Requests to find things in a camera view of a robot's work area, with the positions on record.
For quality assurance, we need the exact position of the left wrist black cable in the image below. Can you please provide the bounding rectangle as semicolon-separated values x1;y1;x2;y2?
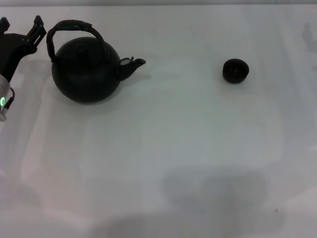
3;87;16;117

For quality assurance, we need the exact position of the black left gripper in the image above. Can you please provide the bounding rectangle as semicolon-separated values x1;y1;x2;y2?
0;15;47;82

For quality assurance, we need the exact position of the small black teacup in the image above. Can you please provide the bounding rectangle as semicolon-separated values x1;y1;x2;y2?
222;58;250;84

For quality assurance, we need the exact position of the black round teapot with handle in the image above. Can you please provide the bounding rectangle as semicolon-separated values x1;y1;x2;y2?
46;19;147;105

